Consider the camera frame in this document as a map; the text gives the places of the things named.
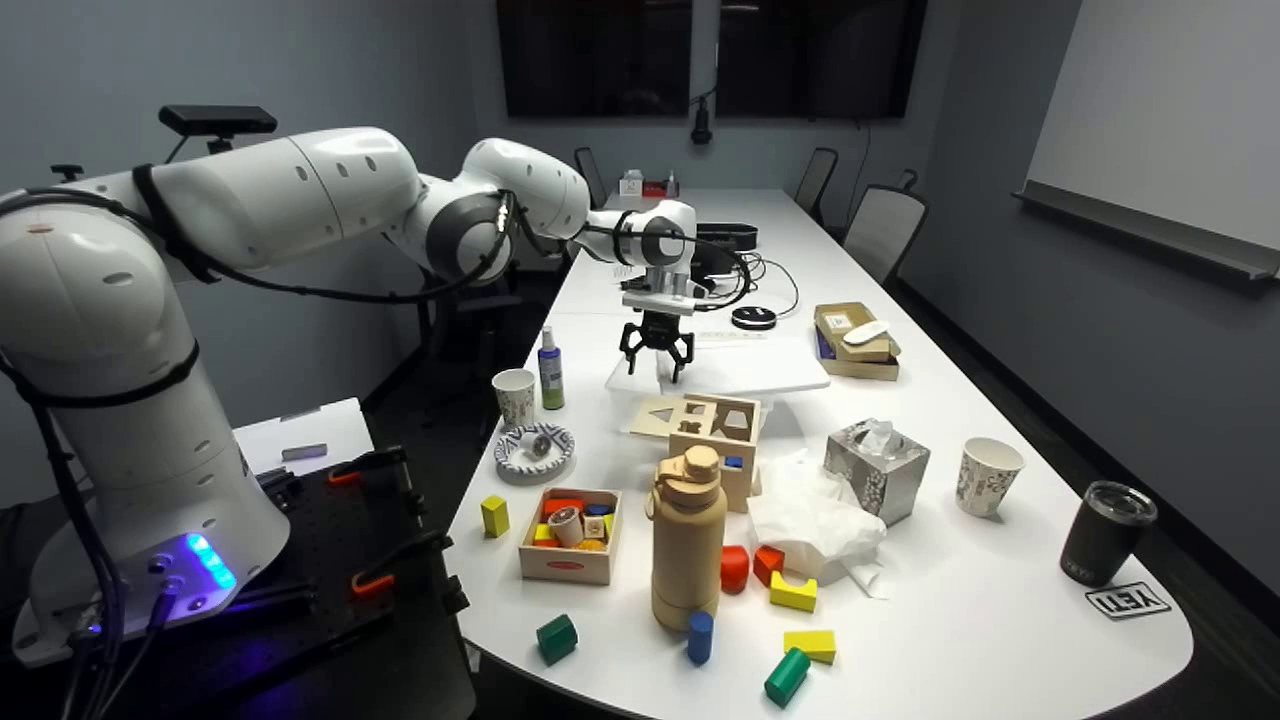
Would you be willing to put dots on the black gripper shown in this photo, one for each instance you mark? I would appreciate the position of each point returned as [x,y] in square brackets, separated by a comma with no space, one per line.
[657,322]

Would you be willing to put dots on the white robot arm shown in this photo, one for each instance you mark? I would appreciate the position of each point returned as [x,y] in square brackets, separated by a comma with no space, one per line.
[95,306]

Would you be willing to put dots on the black round disc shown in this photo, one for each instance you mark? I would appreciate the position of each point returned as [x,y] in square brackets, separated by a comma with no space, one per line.
[754,319]

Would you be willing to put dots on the plastic bottle with blue cap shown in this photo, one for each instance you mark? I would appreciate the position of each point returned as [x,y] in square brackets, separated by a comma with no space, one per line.
[549,375]

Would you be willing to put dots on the wooden shape sorter box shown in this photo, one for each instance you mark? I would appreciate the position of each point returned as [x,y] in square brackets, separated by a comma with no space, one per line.
[721,445]

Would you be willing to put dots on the white paper cup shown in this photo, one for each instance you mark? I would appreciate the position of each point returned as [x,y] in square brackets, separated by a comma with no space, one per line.
[514,399]

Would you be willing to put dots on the small blue toy block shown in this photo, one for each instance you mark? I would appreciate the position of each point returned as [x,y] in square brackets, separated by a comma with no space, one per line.
[598,504]

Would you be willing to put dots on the small red box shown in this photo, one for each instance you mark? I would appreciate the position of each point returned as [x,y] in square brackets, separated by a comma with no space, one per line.
[657,191]

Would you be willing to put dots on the small white bottle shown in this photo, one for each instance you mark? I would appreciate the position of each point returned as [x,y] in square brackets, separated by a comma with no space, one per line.
[628,187]

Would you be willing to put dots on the large red toy block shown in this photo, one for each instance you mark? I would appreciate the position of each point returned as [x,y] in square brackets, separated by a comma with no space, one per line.
[562,504]

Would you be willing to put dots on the tan plastic bottle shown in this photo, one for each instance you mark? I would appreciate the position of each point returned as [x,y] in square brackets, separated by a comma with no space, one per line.
[689,543]

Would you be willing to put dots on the long yellow toy block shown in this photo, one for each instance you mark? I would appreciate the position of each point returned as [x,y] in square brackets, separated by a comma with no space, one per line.
[592,543]

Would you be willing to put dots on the grey office chair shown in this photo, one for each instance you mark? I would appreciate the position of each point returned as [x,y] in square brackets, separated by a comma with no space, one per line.
[588,170]
[881,225]

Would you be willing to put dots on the white item in tray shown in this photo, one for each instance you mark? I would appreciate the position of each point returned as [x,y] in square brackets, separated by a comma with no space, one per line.
[865,335]

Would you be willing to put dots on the small yellow toy block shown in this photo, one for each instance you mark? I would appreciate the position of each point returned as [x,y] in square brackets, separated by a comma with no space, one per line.
[540,538]

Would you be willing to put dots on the white plastic bag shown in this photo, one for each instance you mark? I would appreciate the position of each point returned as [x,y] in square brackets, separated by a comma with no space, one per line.
[814,523]

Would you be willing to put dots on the red round wooden block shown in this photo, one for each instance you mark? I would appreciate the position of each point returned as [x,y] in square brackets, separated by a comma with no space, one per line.
[732,569]

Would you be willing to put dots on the yellow wooden cube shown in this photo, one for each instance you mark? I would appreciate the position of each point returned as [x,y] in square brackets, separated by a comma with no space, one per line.
[494,519]

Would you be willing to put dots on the wooden toy box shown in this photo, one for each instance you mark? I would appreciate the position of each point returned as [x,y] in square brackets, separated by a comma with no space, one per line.
[565,567]

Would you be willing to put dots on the black hanging microphone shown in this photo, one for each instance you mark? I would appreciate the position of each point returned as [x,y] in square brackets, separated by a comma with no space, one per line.
[702,129]

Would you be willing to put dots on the small red wooden block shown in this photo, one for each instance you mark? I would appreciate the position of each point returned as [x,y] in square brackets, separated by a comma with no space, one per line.
[768,563]

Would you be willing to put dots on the silver tissue box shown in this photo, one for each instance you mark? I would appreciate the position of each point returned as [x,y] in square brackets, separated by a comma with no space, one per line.
[884,485]

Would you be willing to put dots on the yellow notched wooden block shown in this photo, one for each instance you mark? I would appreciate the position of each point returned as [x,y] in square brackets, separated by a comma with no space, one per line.
[794,595]

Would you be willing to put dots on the blue wooden block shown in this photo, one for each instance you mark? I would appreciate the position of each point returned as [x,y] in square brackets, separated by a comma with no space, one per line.
[696,638]

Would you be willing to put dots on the yellow flat wooden block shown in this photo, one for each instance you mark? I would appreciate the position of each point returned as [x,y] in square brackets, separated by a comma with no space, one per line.
[811,644]

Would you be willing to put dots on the green long wooden block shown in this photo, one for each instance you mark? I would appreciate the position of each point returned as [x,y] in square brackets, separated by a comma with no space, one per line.
[786,678]

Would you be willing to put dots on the patterned paper cup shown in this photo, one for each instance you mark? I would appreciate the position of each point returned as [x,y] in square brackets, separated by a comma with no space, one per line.
[991,479]

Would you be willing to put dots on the grey paper sheets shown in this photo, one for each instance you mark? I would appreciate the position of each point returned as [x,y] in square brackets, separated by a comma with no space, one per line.
[303,435]

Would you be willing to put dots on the black equipment cart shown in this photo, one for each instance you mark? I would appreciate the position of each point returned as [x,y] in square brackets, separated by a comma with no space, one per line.
[332,534]

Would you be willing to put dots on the dark metal tumbler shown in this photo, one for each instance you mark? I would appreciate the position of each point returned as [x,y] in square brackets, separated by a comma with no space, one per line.
[1105,534]

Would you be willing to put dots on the black white label sticker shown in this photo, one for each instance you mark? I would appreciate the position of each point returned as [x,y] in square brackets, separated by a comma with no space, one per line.
[1124,602]

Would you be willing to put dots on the white whiteboard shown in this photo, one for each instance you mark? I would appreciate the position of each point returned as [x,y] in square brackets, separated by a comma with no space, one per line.
[1160,121]

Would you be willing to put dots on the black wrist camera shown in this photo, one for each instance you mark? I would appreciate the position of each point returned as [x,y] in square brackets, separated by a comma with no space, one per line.
[726,236]

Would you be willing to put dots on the black wall monitor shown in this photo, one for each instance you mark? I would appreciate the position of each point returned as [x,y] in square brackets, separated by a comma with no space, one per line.
[820,56]
[592,56]

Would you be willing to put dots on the black camera on stand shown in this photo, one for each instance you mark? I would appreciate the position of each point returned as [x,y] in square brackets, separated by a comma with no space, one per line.
[217,118]

